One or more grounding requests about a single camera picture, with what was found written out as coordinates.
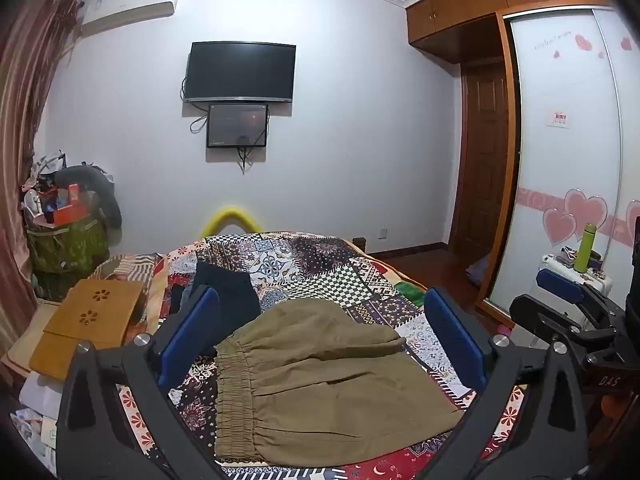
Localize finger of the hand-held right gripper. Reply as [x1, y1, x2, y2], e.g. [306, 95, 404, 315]
[533, 266, 627, 322]
[508, 293, 617, 345]

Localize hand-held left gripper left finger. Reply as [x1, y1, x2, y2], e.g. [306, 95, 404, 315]
[55, 285, 226, 480]

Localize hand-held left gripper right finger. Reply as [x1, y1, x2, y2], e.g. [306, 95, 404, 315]
[422, 286, 591, 480]

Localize khaki pants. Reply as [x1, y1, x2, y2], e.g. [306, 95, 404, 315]
[214, 299, 466, 466]

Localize white suitcase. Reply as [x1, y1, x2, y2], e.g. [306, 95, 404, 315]
[534, 252, 614, 307]

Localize green bottle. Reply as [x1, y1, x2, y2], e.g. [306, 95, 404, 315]
[574, 223, 599, 274]

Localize dark navy garment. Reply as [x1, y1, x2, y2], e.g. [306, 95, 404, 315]
[172, 260, 262, 322]

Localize pale blue cloth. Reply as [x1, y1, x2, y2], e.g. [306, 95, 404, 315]
[465, 254, 494, 282]

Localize striped patterned cloth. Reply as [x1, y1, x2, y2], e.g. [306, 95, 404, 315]
[92, 254, 167, 282]

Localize wooden lap desk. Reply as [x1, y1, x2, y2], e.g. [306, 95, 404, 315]
[29, 279, 146, 382]

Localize yellow curved foam tube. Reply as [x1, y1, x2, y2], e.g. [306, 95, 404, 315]
[201, 204, 261, 238]

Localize patchwork bedspread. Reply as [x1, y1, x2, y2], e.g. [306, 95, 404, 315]
[90, 231, 531, 480]

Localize brown wooden door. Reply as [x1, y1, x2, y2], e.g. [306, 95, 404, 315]
[449, 57, 512, 262]

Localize green patterned storage bag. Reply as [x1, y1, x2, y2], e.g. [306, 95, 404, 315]
[25, 210, 111, 301]

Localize orange box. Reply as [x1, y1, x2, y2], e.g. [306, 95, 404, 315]
[51, 204, 92, 227]

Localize pile of white papers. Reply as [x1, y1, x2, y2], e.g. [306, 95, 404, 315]
[10, 370, 62, 463]

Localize grey neck pillow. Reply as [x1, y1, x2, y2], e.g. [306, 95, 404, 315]
[55, 165, 123, 232]

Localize striped brown curtain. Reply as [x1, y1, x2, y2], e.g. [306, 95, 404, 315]
[0, 0, 83, 361]

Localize wooden overhead cabinet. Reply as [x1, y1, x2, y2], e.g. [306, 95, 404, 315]
[405, 0, 608, 64]

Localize white air conditioner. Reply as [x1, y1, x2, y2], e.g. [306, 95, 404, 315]
[80, 0, 182, 37]

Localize small wall monitor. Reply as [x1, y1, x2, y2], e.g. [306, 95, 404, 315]
[206, 103, 270, 149]

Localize wall-mounted television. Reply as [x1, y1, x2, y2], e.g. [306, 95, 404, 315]
[182, 41, 297, 104]

